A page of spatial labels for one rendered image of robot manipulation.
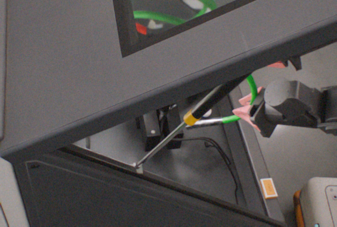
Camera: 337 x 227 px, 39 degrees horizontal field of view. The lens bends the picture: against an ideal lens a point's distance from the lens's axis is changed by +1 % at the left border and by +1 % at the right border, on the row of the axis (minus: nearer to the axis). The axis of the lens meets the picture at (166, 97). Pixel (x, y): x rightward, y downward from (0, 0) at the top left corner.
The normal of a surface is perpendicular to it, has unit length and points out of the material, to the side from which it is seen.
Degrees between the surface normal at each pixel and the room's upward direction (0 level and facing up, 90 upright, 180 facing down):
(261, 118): 48
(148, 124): 0
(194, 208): 90
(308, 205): 90
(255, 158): 0
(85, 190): 90
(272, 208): 0
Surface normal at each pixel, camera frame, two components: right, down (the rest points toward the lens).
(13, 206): 0.18, 0.80
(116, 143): 0.11, -0.60
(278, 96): -0.71, -0.41
